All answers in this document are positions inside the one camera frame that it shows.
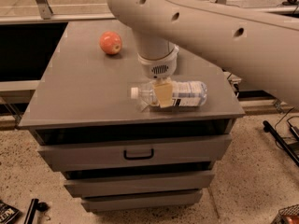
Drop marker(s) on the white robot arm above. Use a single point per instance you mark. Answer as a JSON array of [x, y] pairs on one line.
[[261, 48]]

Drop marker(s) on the black stand leg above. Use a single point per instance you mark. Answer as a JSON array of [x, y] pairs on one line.
[[269, 129]]

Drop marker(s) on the bottom grey drawer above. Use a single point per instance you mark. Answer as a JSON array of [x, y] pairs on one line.
[[145, 200]]

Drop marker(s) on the top grey drawer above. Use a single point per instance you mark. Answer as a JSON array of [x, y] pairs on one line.
[[91, 156]]

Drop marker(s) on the red apple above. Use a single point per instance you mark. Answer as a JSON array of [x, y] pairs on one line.
[[110, 43]]

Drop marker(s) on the black snack packet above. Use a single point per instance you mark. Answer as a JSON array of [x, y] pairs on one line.
[[8, 213]]

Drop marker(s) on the metal window railing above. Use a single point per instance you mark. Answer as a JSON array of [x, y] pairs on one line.
[[46, 6]]

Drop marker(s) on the black wire basket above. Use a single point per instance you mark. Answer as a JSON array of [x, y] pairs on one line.
[[287, 215]]

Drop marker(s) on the middle grey drawer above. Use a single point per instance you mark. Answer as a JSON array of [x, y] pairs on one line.
[[135, 184]]

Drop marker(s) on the black tube on floor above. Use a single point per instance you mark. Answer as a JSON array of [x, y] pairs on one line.
[[31, 215]]

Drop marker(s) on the grey drawer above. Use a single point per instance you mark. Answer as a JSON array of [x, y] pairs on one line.
[[145, 200], [135, 184], [91, 156]]

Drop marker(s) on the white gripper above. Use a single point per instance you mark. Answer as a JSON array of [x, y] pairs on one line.
[[159, 67]]

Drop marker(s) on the clear plastic tea bottle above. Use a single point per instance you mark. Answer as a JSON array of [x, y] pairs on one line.
[[184, 94]]

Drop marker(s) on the grey drawer cabinet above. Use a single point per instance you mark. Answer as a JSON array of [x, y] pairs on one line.
[[84, 97]]

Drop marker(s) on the black drawer handle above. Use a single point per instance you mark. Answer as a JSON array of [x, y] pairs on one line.
[[138, 155]]

